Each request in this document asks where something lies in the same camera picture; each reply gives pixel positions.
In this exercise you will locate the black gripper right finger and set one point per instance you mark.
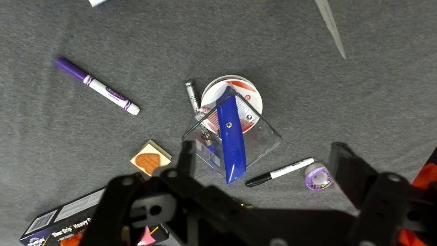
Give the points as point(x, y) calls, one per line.
point(390, 209)

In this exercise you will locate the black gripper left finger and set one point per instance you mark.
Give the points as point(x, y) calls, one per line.
point(136, 209)

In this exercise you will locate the blue marker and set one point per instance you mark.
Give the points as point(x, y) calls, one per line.
point(230, 137)

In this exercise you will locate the black marker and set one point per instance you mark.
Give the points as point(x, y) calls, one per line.
point(281, 172)

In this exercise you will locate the purple marker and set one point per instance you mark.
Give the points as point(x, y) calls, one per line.
point(97, 86)

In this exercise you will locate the clear plastic container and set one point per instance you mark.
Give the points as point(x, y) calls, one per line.
point(259, 141)

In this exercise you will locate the pink eraser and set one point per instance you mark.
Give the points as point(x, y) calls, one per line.
point(146, 237)

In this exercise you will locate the wooden heart stamp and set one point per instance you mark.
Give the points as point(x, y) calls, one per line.
point(150, 157)

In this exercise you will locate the black nitrile gloves box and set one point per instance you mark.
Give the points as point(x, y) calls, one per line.
point(58, 216)

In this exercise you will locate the pen with blue cap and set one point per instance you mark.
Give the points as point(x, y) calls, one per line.
point(192, 97)

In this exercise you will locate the grey table cloth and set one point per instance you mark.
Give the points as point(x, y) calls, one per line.
point(318, 100)

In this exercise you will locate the red white tape roll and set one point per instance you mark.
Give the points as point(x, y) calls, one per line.
point(247, 90)

